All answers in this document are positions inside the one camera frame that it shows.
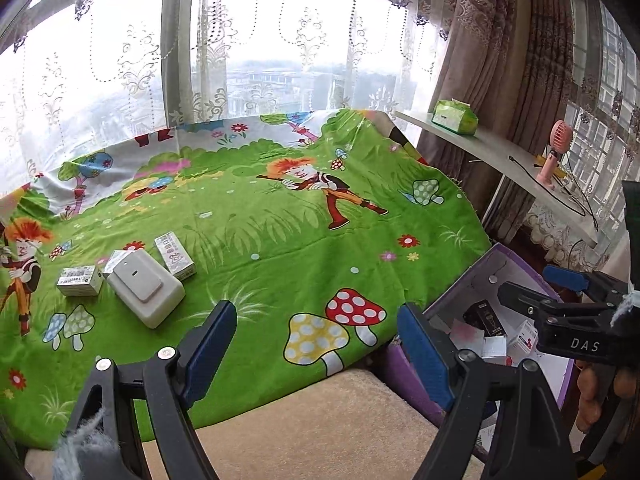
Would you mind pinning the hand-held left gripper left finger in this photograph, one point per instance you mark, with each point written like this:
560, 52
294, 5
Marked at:
210, 355

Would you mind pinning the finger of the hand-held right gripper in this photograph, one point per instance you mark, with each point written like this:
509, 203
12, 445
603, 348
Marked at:
565, 277
525, 300

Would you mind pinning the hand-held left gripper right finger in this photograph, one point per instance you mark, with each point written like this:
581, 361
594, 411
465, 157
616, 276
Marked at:
425, 355

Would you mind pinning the white box red mark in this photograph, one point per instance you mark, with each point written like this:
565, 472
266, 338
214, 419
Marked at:
525, 337

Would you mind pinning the black box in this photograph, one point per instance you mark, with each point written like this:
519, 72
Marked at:
480, 317

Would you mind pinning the white cube box grey label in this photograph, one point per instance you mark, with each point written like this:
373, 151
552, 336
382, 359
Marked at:
495, 347

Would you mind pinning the purple cardboard box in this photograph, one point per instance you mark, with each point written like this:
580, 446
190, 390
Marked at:
470, 285

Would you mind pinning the person's right hand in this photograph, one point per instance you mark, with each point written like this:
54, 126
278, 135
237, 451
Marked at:
595, 390

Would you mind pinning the white lace cloth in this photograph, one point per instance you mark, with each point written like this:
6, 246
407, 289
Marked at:
555, 230

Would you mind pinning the white rounded flat box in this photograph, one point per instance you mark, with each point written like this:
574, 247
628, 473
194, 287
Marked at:
150, 305

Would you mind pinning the long white pink box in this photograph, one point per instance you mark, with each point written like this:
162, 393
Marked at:
175, 257

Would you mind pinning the pink handheld fan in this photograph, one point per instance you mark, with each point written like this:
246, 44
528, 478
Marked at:
547, 170

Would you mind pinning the beige cushion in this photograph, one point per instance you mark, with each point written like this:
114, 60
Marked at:
325, 425

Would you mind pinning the white curved shelf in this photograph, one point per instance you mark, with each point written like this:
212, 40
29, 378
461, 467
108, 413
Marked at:
500, 155

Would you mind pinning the green cartoon printed blanket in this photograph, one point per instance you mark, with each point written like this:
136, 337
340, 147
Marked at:
250, 220

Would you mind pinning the small white labelled box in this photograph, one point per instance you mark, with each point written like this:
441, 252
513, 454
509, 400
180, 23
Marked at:
80, 280

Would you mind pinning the green tissue pack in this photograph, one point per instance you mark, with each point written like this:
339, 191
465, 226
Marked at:
455, 117

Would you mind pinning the brown patterned drape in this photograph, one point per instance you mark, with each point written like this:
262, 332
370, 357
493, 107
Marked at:
500, 60

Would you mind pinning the white lace curtain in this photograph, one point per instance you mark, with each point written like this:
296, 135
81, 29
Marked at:
125, 60

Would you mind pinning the grey window frame post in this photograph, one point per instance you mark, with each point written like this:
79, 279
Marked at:
177, 50

